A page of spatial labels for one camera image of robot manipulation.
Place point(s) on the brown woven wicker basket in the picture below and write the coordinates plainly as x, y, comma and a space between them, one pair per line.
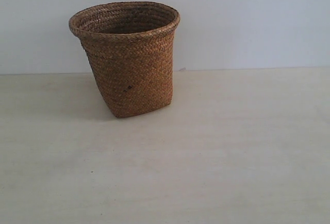
129, 46

